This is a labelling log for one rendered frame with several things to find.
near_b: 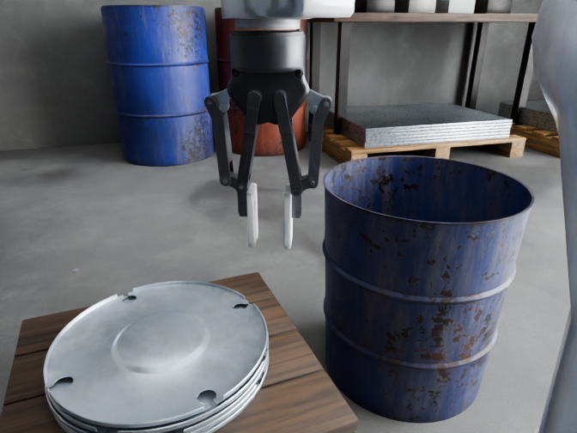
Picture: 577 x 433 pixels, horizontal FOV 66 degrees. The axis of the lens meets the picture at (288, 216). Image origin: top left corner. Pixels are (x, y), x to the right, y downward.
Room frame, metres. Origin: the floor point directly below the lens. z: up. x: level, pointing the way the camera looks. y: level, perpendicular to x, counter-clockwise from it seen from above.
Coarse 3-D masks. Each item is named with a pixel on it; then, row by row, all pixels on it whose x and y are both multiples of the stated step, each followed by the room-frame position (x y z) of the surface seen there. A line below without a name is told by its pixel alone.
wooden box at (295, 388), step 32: (256, 288) 0.68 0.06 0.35; (32, 320) 0.58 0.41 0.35; (64, 320) 0.58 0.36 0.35; (288, 320) 0.58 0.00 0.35; (32, 352) 0.51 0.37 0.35; (288, 352) 0.51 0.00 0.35; (32, 384) 0.45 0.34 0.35; (288, 384) 0.45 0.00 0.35; (320, 384) 0.45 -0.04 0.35; (0, 416) 0.40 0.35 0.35; (32, 416) 0.40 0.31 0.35; (256, 416) 0.40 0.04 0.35; (288, 416) 0.40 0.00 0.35; (320, 416) 0.40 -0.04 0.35; (352, 416) 0.40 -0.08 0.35
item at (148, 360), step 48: (144, 288) 0.62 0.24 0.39; (192, 288) 0.62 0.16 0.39; (96, 336) 0.50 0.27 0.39; (144, 336) 0.49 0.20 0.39; (192, 336) 0.49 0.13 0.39; (240, 336) 0.50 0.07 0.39; (48, 384) 0.41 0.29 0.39; (96, 384) 0.41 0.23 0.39; (144, 384) 0.41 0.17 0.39; (192, 384) 0.41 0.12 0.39; (240, 384) 0.41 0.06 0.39
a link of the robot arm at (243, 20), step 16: (224, 0) 0.45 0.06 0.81; (240, 0) 0.43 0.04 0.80; (256, 0) 0.42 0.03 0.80; (272, 0) 0.41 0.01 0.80; (288, 0) 0.40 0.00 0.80; (304, 0) 0.39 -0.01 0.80; (320, 0) 0.40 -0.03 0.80; (336, 0) 0.41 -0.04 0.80; (352, 0) 0.42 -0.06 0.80; (224, 16) 0.45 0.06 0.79; (240, 16) 0.43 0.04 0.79; (256, 16) 0.43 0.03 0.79; (272, 16) 0.41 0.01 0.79; (288, 16) 0.40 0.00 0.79; (304, 16) 0.39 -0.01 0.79; (320, 16) 0.40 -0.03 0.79; (336, 16) 0.42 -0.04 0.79
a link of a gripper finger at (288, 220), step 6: (288, 186) 0.48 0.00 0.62; (288, 192) 0.46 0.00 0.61; (288, 198) 0.46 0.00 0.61; (288, 204) 0.46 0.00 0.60; (288, 210) 0.46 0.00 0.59; (288, 216) 0.46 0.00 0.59; (288, 222) 0.46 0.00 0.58; (288, 228) 0.46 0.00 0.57; (288, 234) 0.46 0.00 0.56; (288, 240) 0.46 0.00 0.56; (288, 246) 0.46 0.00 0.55
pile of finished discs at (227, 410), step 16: (240, 304) 0.59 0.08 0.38; (64, 384) 0.42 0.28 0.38; (256, 384) 0.44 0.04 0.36; (48, 400) 0.40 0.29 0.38; (208, 400) 0.39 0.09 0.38; (224, 400) 0.39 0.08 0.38; (240, 400) 0.40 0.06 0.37; (64, 416) 0.37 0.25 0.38; (192, 416) 0.37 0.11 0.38; (208, 416) 0.37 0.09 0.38; (224, 416) 0.38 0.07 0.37; (80, 432) 0.35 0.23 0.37; (96, 432) 0.36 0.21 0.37; (112, 432) 0.35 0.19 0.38; (128, 432) 0.34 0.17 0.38; (144, 432) 0.35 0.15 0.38; (160, 432) 0.35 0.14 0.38; (176, 432) 0.36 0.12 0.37; (192, 432) 0.36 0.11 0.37; (208, 432) 0.37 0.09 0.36
